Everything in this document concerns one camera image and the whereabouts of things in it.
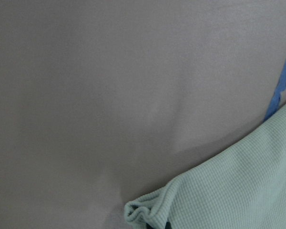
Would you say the olive green long-sleeve shirt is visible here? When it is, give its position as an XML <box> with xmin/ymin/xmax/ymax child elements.
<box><xmin>124</xmin><ymin>104</ymin><xmax>286</xmax><ymax>229</ymax></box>

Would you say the blue tape line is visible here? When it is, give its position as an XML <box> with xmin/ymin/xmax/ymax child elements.
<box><xmin>263</xmin><ymin>59</ymin><xmax>286</xmax><ymax>122</ymax></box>

